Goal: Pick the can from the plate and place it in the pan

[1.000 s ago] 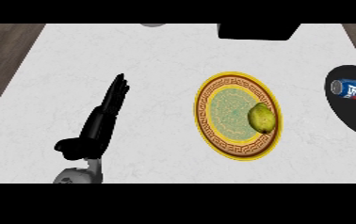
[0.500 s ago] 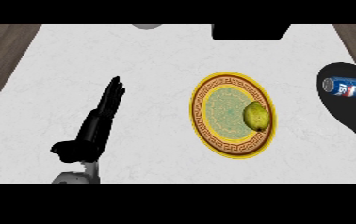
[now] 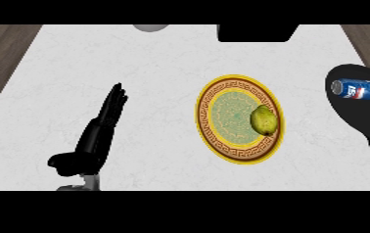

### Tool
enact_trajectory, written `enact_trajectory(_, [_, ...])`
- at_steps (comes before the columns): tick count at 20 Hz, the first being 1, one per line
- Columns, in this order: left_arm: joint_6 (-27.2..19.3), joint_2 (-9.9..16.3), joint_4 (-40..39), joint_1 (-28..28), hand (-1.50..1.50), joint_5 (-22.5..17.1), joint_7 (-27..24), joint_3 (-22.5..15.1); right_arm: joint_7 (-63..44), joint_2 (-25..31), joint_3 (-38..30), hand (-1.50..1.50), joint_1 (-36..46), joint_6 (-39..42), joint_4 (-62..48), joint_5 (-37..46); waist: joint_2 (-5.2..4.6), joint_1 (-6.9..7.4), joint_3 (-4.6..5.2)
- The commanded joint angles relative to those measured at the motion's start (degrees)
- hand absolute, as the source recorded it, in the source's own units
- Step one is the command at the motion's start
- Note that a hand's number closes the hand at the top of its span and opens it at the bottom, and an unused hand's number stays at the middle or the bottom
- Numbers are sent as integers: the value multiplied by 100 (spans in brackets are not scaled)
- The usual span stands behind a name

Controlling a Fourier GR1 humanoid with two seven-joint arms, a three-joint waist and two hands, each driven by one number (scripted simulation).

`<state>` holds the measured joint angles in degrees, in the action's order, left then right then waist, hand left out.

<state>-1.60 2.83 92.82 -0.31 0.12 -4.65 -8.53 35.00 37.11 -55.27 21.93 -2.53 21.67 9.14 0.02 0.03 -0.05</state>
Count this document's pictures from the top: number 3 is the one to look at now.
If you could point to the black pan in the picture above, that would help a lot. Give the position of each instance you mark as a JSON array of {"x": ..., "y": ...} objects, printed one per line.
[{"x": 353, "y": 113}]

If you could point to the green pear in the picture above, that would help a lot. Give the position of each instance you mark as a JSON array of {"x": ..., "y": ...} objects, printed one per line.
[{"x": 264, "y": 120}]

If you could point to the black appliance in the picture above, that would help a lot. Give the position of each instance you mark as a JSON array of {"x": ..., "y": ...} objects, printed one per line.
[{"x": 255, "y": 33}]

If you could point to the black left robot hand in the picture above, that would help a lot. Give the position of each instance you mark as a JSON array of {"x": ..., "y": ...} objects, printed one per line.
[{"x": 98, "y": 135}]

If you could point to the yellow patterned plate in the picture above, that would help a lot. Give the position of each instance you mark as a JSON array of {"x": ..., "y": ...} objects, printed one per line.
[{"x": 231, "y": 119}]

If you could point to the blue can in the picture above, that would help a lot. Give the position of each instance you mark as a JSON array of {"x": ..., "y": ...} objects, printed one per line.
[{"x": 351, "y": 88}]

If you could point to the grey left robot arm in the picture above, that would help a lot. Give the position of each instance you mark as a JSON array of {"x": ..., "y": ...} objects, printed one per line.
[{"x": 87, "y": 183}]

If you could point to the grey round object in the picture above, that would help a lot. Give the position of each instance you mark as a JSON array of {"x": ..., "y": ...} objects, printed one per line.
[{"x": 150, "y": 27}]

